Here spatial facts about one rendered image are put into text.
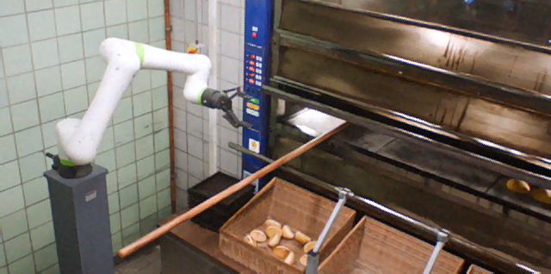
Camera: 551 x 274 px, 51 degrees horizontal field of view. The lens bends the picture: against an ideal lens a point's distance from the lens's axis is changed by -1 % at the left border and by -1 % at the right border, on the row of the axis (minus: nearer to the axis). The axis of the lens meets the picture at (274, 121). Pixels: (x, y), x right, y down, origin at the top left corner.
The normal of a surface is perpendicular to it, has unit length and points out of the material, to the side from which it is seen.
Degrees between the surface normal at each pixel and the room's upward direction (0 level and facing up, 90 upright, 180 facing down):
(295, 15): 70
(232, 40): 90
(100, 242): 90
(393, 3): 90
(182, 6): 90
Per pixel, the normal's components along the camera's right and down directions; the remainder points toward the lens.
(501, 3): -0.63, 0.29
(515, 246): -0.58, -0.04
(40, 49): 0.77, 0.29
